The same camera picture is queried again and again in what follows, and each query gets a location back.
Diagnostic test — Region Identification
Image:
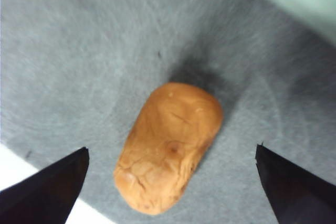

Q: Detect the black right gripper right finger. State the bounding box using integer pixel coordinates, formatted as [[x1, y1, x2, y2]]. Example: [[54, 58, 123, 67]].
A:
[[256, 142, 336, 224]]

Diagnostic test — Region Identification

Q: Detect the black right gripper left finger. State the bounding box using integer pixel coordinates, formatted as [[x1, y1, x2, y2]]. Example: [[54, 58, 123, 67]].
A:
[[0, 146, 90, 224]]

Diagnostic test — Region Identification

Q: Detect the brown potato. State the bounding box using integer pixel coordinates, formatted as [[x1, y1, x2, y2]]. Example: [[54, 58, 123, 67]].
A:
[[113, 82, 224, 216]]

